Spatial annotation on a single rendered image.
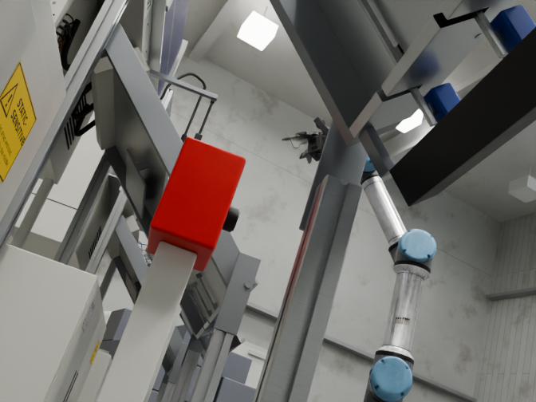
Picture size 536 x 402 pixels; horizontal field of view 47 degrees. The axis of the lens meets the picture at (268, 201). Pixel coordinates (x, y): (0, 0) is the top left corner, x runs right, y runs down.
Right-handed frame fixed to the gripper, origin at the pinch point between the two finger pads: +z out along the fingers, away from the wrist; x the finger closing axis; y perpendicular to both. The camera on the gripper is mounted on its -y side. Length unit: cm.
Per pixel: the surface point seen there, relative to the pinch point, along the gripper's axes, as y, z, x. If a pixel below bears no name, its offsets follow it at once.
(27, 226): 42, 64, -60
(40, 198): 32, 61, -60
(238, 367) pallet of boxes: 5, 181, 263
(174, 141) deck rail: 49, -10, -83
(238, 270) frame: 80, -21, -74
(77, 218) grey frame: 36, 55, -49
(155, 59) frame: 0, 14, -65
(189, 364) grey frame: 81, 31, -18
